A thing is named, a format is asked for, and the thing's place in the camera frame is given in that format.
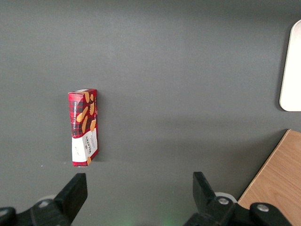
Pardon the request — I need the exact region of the wooden drawer cabinet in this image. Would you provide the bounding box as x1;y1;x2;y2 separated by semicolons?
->
237;129;301;226

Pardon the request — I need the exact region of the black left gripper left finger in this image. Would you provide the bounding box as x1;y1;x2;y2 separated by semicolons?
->
0;173;88;226

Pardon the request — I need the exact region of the red tartan shortbread box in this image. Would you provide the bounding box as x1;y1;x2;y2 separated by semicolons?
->
68;89;98;168

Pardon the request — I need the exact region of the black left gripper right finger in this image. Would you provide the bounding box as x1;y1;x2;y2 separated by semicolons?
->
183;171;290;226

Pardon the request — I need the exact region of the white plastic tray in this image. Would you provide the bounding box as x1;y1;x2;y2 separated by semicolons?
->
279;19;301;112

